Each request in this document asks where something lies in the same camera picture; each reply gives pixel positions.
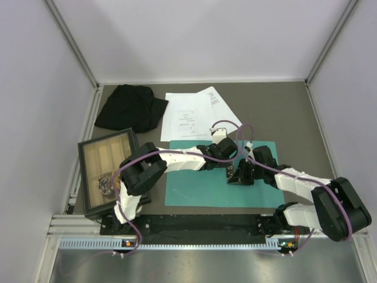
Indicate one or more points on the aluminium frame rail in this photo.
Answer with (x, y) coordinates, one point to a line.
(63, 27)

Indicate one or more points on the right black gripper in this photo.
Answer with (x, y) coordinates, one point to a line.
(240, 177)

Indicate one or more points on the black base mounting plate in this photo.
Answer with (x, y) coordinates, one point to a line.
(254, 224)

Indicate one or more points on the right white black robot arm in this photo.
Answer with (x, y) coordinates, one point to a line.
(335, 208)

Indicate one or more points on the black cloth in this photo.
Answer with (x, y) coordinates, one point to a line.
(131, 106)

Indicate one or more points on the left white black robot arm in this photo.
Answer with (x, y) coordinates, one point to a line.
(141, 171)

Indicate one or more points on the patterned round item in box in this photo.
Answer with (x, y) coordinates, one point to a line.
(105, 185)

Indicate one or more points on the metal folder clip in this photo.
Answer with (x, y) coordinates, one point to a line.
(229, 171)

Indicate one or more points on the middle white paper sheet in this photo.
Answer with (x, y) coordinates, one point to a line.
(181, 101)

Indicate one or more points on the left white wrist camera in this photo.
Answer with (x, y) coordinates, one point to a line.
(218, 134)

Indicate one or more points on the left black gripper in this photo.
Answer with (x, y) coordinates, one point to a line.
(224, 163)

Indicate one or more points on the black framed display box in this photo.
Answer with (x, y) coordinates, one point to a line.
(101, 156)

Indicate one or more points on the white printed paper sheet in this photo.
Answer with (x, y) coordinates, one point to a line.
(186, 125)
(220, 110)

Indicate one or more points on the teal plastic file folder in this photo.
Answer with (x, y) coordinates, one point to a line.
(209, 188)

